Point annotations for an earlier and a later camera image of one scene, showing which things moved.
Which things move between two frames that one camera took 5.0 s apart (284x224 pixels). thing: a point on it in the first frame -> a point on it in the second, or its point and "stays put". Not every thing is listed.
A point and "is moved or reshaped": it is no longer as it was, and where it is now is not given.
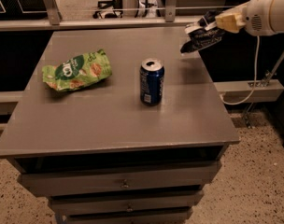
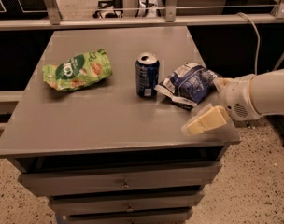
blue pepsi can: x=151 y=80 is moved or reshaped
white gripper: x=256 y=15 -> x=236 y=96
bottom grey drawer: x=129 y=216 stays put
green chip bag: x=78 y=71 stays put
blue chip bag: x=203 y=34 -> x=189 y=84
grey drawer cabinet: x=118 y=125 stays put
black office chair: x=110 y=8 stays put
